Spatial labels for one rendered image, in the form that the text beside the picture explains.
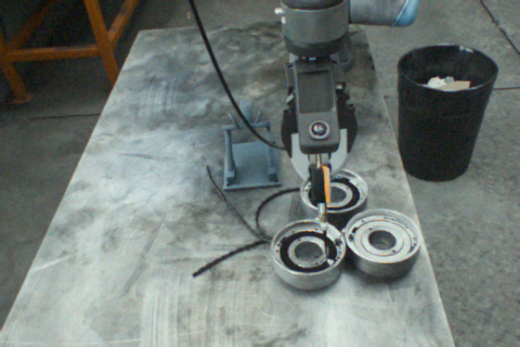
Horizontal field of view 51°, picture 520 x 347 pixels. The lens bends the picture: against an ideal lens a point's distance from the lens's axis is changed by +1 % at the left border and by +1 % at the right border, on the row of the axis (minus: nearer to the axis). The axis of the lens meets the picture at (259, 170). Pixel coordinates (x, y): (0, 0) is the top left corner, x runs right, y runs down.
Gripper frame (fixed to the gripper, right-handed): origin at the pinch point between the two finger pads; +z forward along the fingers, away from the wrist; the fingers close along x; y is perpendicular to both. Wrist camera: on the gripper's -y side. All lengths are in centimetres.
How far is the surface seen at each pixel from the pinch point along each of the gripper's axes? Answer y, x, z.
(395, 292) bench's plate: -10.3, -8.8, 13.1
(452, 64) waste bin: 126, -63, 58
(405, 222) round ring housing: -0.3, -12.3, 10.0
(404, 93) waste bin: 107, -40, 57
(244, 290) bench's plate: -8.1, 11.8, 13.1
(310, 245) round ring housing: -2.3, 1.8, 11.1
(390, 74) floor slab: 183, -54, 94
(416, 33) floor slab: 225, -77, 94
